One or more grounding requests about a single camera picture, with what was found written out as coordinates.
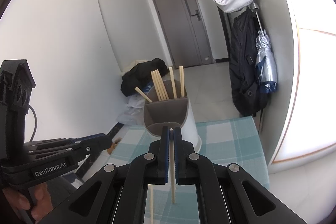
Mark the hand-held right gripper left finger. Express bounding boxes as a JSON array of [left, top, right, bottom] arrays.
[[47, 126, 171, 224]]

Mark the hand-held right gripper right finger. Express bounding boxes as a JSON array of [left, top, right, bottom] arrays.
[[173, 126, 307, 224]]

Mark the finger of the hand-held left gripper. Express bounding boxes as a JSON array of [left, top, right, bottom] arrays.
[[25, 133, 107, 148], [28, 135, 114, 161]]

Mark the white utensil holder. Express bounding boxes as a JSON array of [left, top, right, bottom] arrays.
[[143, 80, 202, 153]]

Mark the bundle of wooden chopsticks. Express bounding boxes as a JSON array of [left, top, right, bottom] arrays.
[[134, 65, 185, 104]]

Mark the person's left hand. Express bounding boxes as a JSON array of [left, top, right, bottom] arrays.
[[3, 181, 51, 218]]

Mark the tan shoe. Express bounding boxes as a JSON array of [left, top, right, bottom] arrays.
[[106, 137, 122, 155]]

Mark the grey parcel bag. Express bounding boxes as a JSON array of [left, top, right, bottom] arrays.
[[117, 108, 145, 125]]

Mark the white parcel bag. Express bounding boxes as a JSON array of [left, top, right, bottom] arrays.
[[127, 97, 146, 109]]

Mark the teal plaid tablecloth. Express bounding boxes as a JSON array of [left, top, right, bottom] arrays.
[[112, 116, 271, 224]]

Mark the black jacket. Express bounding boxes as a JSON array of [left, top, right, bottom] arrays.
[[121, 57, 168, 97]]

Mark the black backpack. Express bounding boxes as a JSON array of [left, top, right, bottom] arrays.
[[229, 7, 269, 117]]

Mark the silver folded umbrella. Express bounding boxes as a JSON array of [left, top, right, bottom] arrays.
[[248, 2, 279, 94]]

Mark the grey door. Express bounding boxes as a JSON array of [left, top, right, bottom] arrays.
[[147, 0, 217, 67]]

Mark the black cable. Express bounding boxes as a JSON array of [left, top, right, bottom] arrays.
[[26, 105, 38, 143]]

